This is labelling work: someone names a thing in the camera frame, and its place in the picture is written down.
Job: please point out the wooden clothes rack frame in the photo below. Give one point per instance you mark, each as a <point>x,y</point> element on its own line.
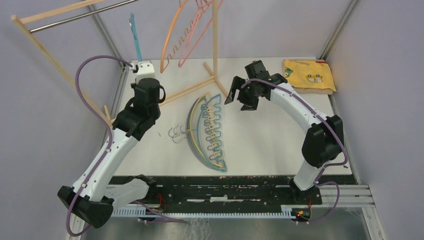
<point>21,24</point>

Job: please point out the teal plastic hanger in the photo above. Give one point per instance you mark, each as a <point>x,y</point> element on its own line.
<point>210,131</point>

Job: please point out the blue wavy plastic hanger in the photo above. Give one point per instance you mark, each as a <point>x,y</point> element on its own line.
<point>133,28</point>

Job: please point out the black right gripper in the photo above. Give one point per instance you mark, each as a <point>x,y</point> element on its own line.
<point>253,102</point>

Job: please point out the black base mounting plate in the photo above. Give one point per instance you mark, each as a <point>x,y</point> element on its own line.
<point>227,194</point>

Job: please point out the purple plastic hanger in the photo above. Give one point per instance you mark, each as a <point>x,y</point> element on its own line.
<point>191,134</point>

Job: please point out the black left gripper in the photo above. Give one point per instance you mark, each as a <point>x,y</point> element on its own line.
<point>133,85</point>

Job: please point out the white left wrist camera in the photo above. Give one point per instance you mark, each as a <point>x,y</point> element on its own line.
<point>144,69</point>

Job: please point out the orange wavy plastic hanger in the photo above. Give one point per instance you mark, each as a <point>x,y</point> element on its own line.
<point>185,40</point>

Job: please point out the white slotted cable duct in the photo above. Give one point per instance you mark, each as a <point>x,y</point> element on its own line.
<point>138,211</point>

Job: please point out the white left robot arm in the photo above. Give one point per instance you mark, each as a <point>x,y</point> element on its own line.
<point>90,197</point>

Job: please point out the metal hanging rod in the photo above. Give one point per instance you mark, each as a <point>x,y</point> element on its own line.
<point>81,16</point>

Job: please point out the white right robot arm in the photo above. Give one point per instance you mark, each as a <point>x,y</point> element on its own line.
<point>324,135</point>

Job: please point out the green plastic hanger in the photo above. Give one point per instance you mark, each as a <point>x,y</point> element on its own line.
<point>212,165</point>

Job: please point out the yellow plastic hanger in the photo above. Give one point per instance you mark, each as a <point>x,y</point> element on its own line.
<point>198,139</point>

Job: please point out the yellow printed folded cloth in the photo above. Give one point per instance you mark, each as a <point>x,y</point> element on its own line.
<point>309,76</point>

